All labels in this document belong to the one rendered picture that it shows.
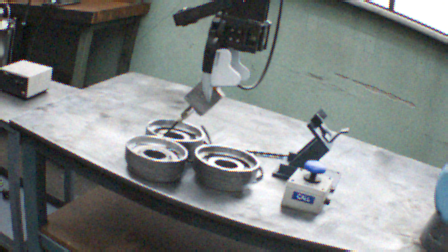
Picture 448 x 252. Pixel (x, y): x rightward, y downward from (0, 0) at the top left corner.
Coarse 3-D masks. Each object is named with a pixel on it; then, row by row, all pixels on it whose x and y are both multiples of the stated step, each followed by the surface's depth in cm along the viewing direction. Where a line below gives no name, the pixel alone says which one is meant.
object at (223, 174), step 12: (240, 156) 101; (252, 156) 99; (204, 168) 93; (216, 168) 92; (228, 168) 99; (240, 168) 96; (252, 168) 94; (204, 180) 94; (216, 180) 92; (228, 180) 92; (240, 180) 93; (252, 180) 95
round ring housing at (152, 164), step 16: (128, 144) 95; (144, 144) 97; (160, 144) 99; (176, 144) 98; (128, 160) 91; (144, 160) 89; (160, 160) 89; (176, 160) 91; (144, 176) 91; (160, 176) 91; (176, 176) 93
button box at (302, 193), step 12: (300, 168) 96; (288, 180) 90; (300, 180) 91; (312, 180) 91; (324, 180) 93; (288, 192) 90; (300, 192) 90; (312, 192) 89; (324, 192) 88; (288, 204) 91; (300, 204) 90; (312, 204) 89
